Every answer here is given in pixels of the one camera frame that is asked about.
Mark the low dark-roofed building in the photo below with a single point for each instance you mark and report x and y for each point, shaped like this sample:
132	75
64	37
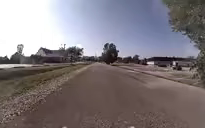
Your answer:
170	60

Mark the pale side road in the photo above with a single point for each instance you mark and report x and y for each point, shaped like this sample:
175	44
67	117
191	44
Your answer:
6	66

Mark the dark vehicle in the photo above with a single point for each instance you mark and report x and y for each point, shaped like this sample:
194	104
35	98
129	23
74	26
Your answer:
177	67

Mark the pale paved lot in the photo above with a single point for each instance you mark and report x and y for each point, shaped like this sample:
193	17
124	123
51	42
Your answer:
163	71

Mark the large leafy tree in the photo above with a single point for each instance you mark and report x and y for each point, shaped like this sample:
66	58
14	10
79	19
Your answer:
198	30

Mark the slim tree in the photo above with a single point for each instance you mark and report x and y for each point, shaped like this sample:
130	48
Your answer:
19	53

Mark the tree beside house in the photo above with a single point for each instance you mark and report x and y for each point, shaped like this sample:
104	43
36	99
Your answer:
74	53

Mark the tall dark tree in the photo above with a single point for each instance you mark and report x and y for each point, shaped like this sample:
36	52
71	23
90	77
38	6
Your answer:
109	53

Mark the grass verge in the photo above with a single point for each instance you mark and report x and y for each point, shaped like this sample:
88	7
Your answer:
20	81

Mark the white house with dark roof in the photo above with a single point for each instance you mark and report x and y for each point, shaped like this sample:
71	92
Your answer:
50	55

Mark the dark hedge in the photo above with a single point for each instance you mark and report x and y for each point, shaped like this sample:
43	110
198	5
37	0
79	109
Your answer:
0	60

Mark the grey asphalt road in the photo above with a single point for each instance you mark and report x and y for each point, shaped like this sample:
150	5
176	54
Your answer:
106	96

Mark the pale gravel strip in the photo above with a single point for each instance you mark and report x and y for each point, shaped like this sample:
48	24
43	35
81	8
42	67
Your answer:
30	98

